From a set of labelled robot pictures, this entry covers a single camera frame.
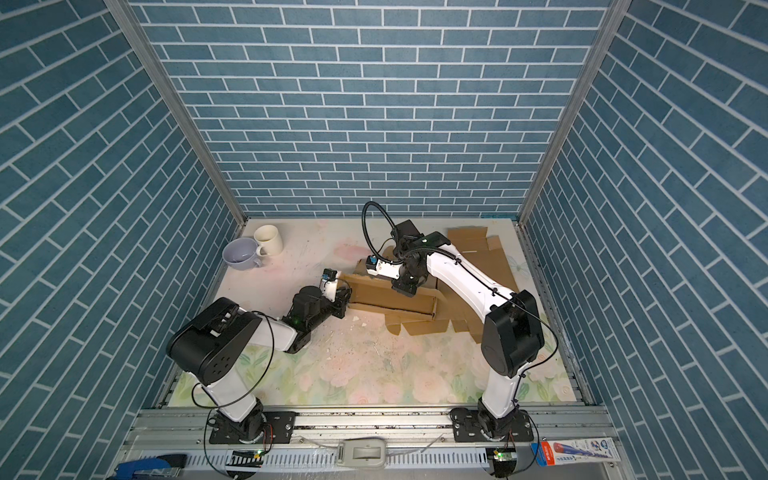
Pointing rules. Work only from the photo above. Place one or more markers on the lavender speckled ceramic cup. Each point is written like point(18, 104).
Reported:
point(242, 254)

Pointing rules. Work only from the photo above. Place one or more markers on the white red blue tube box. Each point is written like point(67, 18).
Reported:
point(575, 451)

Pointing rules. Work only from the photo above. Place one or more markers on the grey metal corner post right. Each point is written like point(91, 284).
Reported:
point(596, 55)

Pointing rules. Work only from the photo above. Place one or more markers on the flat brown cardboard sheet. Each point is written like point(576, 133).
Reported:
point(486, 253)

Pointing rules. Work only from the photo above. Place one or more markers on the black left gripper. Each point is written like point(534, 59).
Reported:
point(341, 304)

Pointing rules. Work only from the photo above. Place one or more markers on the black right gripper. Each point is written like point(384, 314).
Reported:
point(407, 289)

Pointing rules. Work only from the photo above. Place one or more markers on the blue tool at bottom left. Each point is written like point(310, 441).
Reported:
point(158, 467)

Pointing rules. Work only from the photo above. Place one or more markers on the grey metal corner post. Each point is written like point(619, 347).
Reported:
point(129, 25)
point(596, 55)

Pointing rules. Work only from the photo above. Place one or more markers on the brown cardboard box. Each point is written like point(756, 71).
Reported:
point(416, 315)

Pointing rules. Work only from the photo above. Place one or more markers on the grey metal corner post left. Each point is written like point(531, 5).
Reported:
point(129, 25)

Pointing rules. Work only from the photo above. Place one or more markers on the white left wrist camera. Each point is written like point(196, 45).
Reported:
point(329, 284)

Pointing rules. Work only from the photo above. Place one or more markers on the white ceramic mug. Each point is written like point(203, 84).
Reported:
point(269, 241)

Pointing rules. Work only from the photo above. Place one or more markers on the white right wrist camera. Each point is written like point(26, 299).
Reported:
point(381, 268)

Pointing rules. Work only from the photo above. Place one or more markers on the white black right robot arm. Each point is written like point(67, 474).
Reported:
point(512, 330)

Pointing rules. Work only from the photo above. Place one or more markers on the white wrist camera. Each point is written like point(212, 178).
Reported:
point(381, 268)
point(329, 284)

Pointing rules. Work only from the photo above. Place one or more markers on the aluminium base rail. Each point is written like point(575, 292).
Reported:
point(307, 439)

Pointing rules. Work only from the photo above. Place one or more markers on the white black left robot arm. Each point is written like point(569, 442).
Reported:
point(209, 346)

